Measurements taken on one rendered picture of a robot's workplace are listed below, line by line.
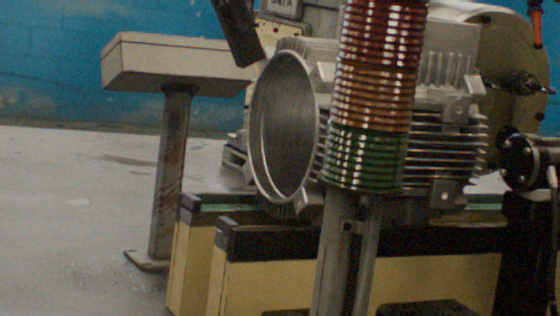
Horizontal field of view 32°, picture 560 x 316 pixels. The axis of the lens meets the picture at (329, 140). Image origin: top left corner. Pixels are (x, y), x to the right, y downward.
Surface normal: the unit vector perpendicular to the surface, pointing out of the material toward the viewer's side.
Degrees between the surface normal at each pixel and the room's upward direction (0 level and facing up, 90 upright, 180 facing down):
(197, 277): 90
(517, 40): 90
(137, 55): 63
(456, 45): 90
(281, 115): 92
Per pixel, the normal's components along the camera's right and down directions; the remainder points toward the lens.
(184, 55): 0.51, -0.26
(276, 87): 0.38, 0.59
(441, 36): 0.48, 0.21
